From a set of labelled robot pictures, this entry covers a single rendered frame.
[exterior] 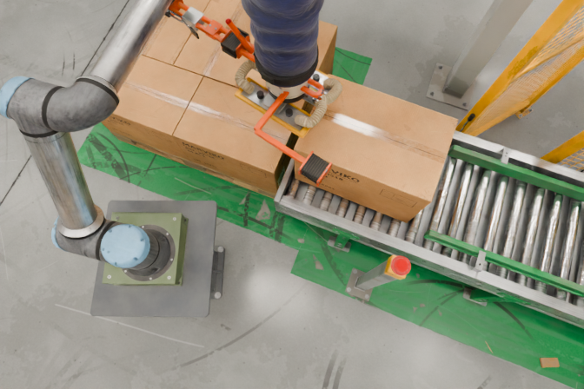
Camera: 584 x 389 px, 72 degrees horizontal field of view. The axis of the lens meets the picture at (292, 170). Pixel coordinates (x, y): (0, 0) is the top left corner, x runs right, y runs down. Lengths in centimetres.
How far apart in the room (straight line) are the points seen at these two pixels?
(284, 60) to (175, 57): 128
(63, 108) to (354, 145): 108
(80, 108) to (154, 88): 133
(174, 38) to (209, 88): 41
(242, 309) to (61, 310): 108
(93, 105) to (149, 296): 98
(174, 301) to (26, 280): 138
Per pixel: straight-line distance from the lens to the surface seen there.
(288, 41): 124
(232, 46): 164
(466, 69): 281
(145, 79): 249
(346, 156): 169
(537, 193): 237
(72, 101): 114
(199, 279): 182
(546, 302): 221
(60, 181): 138
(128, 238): 153
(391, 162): 171
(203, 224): 185
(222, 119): 224
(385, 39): 322
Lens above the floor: 251
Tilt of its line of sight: 71 degrees down
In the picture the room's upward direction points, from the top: 4 degrees counter-clockwise
